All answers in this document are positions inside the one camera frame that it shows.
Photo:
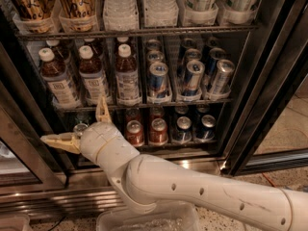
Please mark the energy drink can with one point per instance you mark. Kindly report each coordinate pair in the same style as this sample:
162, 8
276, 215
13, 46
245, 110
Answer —
218, 86
158, 84
189, 83

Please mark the left red soda can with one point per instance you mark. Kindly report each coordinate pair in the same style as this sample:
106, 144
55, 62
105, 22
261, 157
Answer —
134, 133

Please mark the right gold tall can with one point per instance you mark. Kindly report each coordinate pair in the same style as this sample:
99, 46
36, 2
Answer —
77, 15

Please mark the gold tall can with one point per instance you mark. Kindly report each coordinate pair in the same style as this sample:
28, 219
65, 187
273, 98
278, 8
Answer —
35, 12
77, 15

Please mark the left gold tall can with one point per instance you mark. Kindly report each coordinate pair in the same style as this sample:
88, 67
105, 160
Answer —
35, 12

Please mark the clear water bottle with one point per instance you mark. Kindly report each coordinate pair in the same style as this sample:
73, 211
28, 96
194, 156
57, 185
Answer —
160, 13
121, 15

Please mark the right blue soda can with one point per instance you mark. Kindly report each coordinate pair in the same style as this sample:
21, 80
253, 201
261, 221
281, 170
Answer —
205, 129

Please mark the green label bottle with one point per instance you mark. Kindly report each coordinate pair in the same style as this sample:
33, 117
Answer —
236, 12
197, 12

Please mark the right green label bottle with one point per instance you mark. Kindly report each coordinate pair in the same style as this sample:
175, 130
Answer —
236, 12

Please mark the clear plastic bin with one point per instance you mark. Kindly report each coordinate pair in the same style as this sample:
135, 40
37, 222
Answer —
168, 216

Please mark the front right energy drink can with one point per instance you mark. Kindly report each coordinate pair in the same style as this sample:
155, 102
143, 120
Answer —
218, 86

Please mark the left green label bottle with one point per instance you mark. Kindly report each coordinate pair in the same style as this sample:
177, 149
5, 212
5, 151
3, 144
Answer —
197, 12

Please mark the left blue soda can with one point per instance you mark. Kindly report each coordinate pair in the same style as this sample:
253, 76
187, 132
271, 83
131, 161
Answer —
182, 131

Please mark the front middle energy drink can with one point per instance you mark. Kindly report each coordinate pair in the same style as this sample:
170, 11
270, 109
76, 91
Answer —
189, 83

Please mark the left green soda can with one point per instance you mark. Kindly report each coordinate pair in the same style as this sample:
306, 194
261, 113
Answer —
79, 129

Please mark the fridge glass door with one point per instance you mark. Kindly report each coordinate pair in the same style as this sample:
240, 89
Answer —
271, 68

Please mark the right clear water bottle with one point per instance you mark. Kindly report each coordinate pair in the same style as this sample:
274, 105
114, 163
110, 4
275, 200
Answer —
160, 13

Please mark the front left energy drink can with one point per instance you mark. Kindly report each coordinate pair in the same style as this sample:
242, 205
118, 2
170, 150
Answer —
158, 84

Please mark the left clear water bottle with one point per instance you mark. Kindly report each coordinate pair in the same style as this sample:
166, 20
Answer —
121, 15

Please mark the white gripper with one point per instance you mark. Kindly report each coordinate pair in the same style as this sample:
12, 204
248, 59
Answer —
96, 140

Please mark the blue soda can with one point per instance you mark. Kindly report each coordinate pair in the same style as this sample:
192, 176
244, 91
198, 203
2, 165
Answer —
205, 129
182, 131

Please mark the red soda can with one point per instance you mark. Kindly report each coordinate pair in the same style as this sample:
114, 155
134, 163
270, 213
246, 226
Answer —
134, 133
158, 131

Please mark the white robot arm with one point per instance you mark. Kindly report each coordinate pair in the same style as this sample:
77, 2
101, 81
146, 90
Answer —
143, 180

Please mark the stainless steel fridge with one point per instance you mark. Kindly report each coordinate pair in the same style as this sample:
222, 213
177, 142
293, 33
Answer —
67, 184

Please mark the tea bottle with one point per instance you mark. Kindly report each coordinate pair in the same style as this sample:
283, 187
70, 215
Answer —
93, 75
127, 77
59, 80

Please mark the right red soda can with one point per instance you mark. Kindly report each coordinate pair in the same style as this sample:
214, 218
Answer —
158, 131

